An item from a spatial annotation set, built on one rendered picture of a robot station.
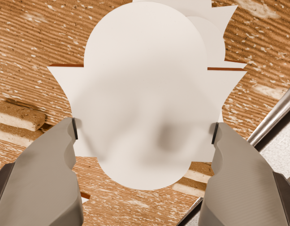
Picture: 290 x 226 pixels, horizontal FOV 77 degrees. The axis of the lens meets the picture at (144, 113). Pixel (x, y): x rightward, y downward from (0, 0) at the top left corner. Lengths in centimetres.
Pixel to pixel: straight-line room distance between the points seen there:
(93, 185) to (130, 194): 7
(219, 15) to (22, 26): 21
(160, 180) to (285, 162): 27
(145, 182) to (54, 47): 18
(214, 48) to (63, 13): 16
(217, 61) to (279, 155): 22
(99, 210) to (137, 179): 27
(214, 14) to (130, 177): 16
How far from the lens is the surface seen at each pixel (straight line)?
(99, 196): 38
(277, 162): 38
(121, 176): 16
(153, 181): 16
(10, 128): 31
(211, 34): 19
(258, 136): 32
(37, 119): 28
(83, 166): 33
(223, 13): 20
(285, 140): 35
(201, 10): 20
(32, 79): 27
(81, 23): 23
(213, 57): 20
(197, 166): 29
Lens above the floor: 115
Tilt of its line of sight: 60 degrees down
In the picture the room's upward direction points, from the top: 173 degrees counter-clockwise
